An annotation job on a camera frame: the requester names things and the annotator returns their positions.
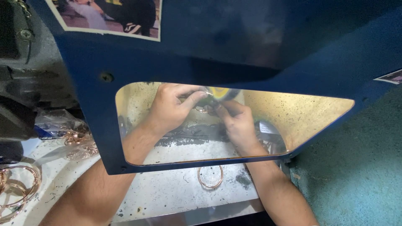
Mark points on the small photo sticker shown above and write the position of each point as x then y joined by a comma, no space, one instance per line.
392,77

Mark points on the photo print with white border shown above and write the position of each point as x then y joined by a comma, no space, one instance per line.
125,15

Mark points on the blue plastic piece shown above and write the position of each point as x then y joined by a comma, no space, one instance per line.
44,133

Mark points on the dark screw in blue guard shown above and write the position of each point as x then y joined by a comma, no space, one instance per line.
106,77

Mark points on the black plastic bag with label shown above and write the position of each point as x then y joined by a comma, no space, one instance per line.
267,138

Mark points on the blue machine guard with window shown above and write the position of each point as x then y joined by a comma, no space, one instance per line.
219,40

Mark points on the yellow-green spinning polishing wheel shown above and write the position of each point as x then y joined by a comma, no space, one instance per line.
220,91

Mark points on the grey metal machine body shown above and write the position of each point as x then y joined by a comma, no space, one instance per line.
28,78

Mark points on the person's left hand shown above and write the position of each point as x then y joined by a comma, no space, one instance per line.
168,108

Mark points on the thin copper bangle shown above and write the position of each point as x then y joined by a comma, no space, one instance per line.
12,214
38,179
199,180
203,110

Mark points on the person's right hand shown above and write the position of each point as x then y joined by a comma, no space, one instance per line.
240,125

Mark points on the clear plastic bag of bangles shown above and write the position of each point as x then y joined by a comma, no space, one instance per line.
72,138

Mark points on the person's right fingers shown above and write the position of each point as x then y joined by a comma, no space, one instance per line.
231,110

